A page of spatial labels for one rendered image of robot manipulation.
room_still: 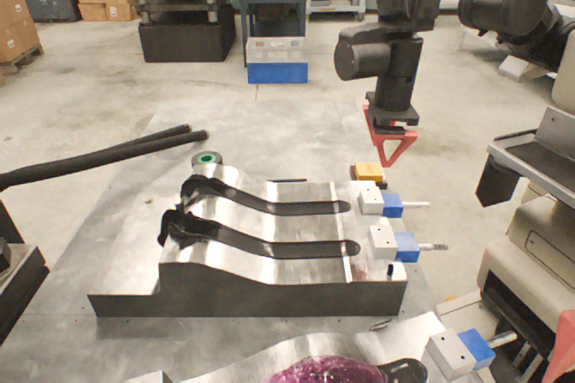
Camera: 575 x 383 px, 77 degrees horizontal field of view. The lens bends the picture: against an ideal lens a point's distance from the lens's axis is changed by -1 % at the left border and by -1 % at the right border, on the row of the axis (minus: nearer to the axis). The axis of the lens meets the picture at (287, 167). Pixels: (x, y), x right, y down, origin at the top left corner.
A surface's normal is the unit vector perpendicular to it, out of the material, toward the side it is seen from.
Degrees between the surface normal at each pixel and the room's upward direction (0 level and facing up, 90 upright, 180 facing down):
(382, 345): 0
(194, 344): 0
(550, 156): 0
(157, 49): 90
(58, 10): 90
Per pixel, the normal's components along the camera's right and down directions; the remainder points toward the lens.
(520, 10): 0.40, 0.43
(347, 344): 0.45, -0.81
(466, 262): 0.00, -0.83
